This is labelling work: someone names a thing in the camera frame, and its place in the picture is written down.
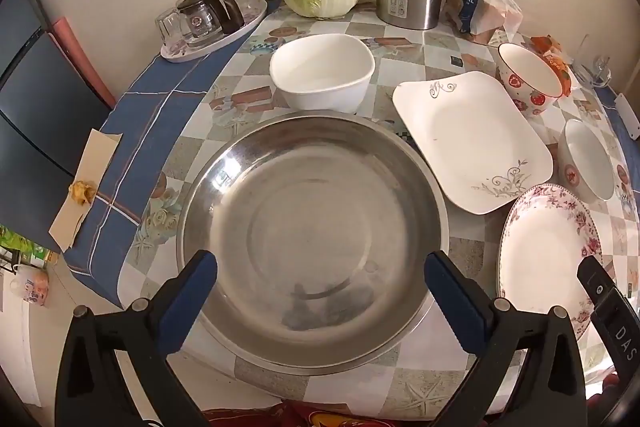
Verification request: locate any beige paper envelope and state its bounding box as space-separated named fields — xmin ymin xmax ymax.
xmin=49 ymin=129 xmax=123 ymax=253

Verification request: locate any round pink floral plate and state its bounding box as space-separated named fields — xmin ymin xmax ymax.
xmin=496 ymin=183 xmax=604 ymax=343

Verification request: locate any white square bowl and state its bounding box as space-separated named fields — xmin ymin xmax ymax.
xmin=269 ymin=33 xmax=376 ymax=115

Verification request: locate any red patterned cloth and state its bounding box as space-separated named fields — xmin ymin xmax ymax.
xmin=200 ymin=401 xmax=451 ymax=427

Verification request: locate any large stainless steel basin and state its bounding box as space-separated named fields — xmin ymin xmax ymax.
xmin=176 ymin=109 xmax=449 ymax=376

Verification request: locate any clear glass cup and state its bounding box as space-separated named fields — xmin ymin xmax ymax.
xmin=572 ymin=34 xmax=613 ymax=88

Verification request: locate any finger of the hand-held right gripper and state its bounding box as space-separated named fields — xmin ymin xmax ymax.
xmin=576 ymin=256 xmax=621 ymax=305

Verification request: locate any white printed mug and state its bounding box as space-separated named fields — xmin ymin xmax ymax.
xmin=10 ymin=264 xmax=51 ymax=308

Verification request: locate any strawberry print bowl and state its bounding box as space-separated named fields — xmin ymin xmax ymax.
xmin=496 ymin=42 xmax=566 ymax=118

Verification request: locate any printed checkered tablecloth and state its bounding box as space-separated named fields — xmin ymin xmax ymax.
xmin=62 ymin=0 xmax=640 ymax=420

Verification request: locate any white rectangular device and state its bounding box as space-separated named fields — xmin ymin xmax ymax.
xmin=616 ymin=93 xmax=640 ymax=138

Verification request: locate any white square plate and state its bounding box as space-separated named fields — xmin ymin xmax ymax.
xmin=391 ymin=70 xmax=554 ymax=215

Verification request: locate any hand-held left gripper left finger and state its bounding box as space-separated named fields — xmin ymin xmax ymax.
xmin=55 ymin=249 xmax=218 ymax=427

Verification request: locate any white oval tray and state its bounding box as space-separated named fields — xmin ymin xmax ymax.
xmin=160 ymin=0 xmax=268 ymax=64

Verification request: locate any glass teapot with dark handle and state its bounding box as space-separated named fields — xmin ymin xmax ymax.
xmin=177 ymin=0 xmax=246 ymax=45

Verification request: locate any pink board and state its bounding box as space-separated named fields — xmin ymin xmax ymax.
xmin=50 ymin=16 xmax=118 ymax=108

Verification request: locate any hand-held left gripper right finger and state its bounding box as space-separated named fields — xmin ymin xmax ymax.
xmin=424 ymin=249 xmax=588 ymax=427

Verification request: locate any small white floral bowl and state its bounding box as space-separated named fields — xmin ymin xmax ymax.
xmin=557 ymin=119 xmax=616 ymax=204

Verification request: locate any crumpled yellow wrapper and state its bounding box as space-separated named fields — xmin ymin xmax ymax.
xmin=68 ymin=179 xmax=97 ymax=205

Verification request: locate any blue cabinet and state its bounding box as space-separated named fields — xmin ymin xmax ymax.
xmin=0 ymin=0 xmax=113 ymax=228

